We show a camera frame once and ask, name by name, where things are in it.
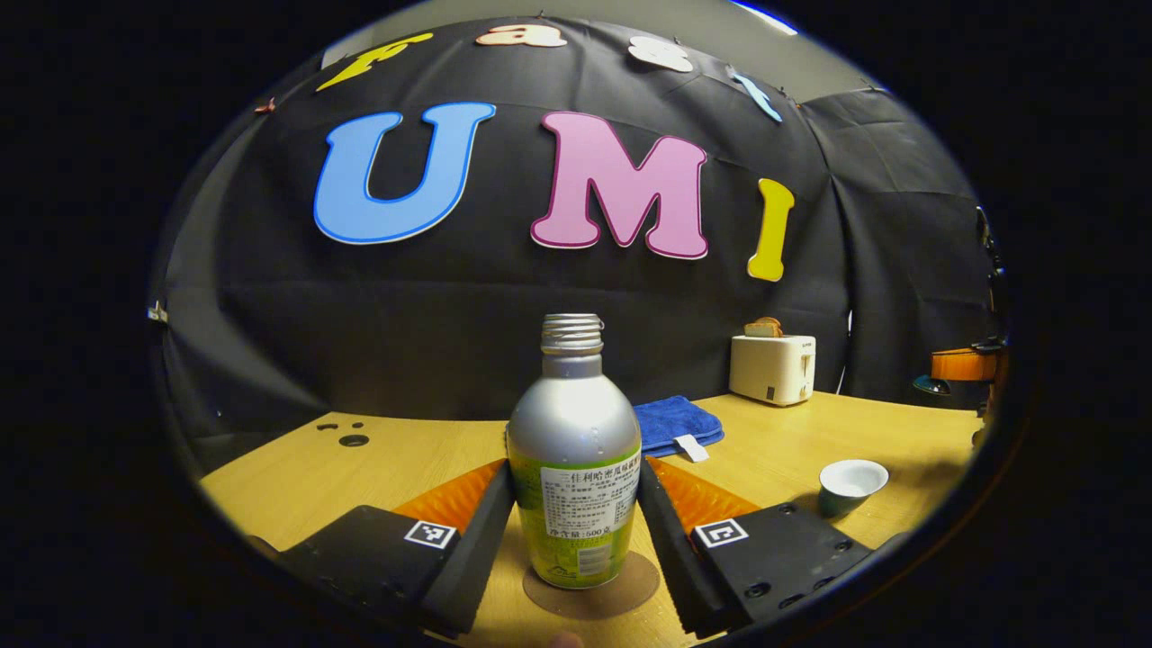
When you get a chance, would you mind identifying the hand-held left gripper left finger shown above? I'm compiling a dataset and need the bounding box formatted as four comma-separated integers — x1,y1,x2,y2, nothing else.
247,459,518,640

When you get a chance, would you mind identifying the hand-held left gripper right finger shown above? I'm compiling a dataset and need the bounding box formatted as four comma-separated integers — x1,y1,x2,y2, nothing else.
636,455,881,636

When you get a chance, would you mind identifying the round brown coaster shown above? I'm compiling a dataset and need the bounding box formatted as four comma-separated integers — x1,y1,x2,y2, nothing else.
522,550,662,621

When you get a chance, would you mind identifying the silver green label water bottle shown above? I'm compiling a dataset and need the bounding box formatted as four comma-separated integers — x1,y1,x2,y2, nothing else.
506,313,644,591

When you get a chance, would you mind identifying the teal teacup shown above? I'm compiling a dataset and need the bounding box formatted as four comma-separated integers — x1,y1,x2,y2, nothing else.
817,459,891,521

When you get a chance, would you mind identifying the black tripod stand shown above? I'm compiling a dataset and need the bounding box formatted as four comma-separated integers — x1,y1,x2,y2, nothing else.
975,205,1009,347

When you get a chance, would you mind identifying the folded blue cloth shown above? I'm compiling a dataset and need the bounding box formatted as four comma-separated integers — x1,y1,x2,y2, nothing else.
632,395,726,464

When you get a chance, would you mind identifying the cream toaster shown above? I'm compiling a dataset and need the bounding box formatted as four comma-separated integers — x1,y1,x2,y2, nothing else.
728,333,818,408

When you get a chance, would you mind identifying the black backdrop cloth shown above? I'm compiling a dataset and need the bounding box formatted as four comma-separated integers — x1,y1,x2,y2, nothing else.
148,13,1005,469

